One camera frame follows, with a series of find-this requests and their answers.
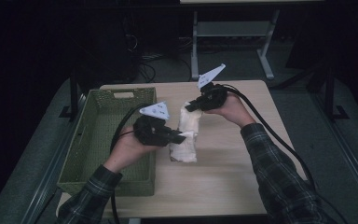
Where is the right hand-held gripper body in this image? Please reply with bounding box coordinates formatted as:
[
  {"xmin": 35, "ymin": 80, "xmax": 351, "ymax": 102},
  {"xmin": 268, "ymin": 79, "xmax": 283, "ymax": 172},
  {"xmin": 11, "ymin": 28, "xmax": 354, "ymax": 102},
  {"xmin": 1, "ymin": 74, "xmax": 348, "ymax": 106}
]
[{"xmin": 197, "ymin": 63, "xmax": 230, "ymax": 113}]

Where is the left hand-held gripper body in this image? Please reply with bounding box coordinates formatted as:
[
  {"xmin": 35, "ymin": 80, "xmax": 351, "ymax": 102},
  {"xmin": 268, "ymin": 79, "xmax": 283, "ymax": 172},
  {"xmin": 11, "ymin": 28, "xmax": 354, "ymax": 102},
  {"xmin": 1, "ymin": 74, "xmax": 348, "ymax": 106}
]
[{"xmin": 132, "ymin": 100, "xmax": 176, "ymax": 147}]

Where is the white stained cloth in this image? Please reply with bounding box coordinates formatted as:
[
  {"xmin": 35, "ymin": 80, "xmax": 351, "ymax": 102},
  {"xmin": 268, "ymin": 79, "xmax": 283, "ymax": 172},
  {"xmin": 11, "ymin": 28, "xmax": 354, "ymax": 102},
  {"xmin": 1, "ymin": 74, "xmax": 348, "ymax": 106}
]
[{"xmin": 168, "ymin": 100, "xmax": 204, "ymax": 164}]

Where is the green woven basket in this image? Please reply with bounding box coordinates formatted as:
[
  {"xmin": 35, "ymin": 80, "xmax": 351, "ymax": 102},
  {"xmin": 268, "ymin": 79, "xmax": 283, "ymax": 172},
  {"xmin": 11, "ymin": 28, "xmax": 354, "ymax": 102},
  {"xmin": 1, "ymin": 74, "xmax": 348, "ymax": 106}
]
[{"xmin": 56, "ymin": 87, "xmax": 158, "ymax": 198}]

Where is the person's right hand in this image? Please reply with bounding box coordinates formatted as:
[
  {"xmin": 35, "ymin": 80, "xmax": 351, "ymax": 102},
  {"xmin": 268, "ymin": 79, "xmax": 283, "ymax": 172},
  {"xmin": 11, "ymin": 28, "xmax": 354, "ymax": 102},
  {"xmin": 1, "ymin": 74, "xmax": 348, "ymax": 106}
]
[{"xmin": 204, "ymin": 92, "xmax": 257, "ymax": 130}]

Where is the person's left hand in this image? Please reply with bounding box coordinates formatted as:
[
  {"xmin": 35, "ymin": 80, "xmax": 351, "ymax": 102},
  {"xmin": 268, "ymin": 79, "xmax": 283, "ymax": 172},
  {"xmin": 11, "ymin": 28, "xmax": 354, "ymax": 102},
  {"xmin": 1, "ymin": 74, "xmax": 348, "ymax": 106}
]
[{"xmin": 103, "ymin": 124, "xmax": 160, "ymax": 175}]

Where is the black metal stand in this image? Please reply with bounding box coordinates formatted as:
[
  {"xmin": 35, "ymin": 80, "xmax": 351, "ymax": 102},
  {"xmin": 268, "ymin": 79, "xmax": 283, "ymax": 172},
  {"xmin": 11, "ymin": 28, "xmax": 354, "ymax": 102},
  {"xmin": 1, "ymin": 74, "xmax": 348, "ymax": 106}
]
[
  {"xmin": 58, "ymin": 69, "xmax": 86, "ymax": 121},
  {"xmin": 306, "ymin": 60, "xmax": 351, "ymax": 123}
]

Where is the left hand-held gripper black cable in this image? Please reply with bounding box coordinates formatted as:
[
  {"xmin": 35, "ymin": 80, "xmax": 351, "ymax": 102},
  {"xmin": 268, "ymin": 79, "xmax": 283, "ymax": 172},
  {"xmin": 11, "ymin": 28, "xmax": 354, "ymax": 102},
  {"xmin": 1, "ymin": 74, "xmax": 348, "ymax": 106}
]
[{"xmin": 109, "ymin": 103, "xmax": 153, "ymax": 224}]

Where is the hand-held gripper black cable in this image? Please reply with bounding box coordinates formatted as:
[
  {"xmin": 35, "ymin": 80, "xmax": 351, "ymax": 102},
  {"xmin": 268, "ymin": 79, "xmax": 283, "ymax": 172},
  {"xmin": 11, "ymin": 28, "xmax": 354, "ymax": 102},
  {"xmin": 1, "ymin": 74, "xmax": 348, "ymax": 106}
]
[
  {"xmin": 223, "ymin": 83, "xmax": 352, "ymax": 224},
  {"xmin": 109, "ymin": 103, "xmax": 153, "ymax": 224}
]

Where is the tangle of floor cables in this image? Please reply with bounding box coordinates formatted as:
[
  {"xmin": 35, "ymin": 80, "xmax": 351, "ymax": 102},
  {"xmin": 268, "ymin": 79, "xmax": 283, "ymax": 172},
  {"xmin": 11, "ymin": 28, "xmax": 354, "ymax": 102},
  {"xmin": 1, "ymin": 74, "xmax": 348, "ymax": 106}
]
[{"xmin": 122, "ymin": 15, "xmax": 194, "ymax": 84}]

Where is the right hand-held gripper black cable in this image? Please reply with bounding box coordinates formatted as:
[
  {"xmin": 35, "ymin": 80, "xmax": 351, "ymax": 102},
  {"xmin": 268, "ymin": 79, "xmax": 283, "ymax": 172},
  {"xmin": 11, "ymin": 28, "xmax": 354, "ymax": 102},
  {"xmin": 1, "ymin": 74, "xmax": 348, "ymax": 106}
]
[{"xmin": 223, "ymin": 83, "xmax": 352, "ymax": 224}]

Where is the grey metal table frame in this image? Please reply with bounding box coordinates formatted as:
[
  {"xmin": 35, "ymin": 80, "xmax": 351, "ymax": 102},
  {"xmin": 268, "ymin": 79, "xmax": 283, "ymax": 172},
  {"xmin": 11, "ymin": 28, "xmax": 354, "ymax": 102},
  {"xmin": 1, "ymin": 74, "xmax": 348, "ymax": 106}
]
[{"xmin": 190, "ymin": 8, "xmax": 281, "ymax": 81}]

